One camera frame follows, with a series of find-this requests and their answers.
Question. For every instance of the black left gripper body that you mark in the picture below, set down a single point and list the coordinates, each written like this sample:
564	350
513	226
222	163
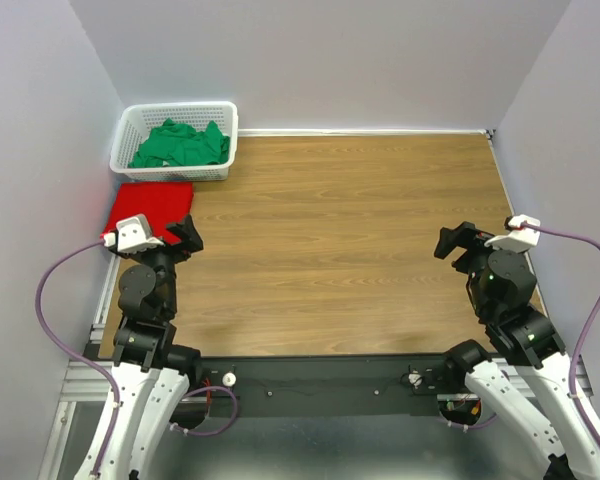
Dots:
183	250

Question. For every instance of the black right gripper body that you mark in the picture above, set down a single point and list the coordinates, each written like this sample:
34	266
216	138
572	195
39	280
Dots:
476	252

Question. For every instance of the green t shirt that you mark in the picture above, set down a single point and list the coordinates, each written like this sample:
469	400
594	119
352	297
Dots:
179	145

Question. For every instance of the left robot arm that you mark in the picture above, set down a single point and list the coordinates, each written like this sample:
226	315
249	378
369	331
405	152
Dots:
150	372

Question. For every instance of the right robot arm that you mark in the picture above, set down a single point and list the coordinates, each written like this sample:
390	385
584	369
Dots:
559	423

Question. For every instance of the folded red t shirt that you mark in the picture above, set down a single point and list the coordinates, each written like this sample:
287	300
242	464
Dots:
162	203

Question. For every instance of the white plastic perforated basket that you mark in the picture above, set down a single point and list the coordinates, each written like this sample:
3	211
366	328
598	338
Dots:
137	122

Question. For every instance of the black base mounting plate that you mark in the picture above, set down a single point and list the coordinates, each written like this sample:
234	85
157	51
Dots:
345	385

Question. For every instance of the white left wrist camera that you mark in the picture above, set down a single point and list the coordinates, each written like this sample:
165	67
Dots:
131	236

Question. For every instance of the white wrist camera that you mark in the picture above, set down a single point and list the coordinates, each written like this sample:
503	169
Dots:
131	236
521	237

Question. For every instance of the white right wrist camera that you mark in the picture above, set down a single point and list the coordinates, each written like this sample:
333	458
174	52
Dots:
521	237

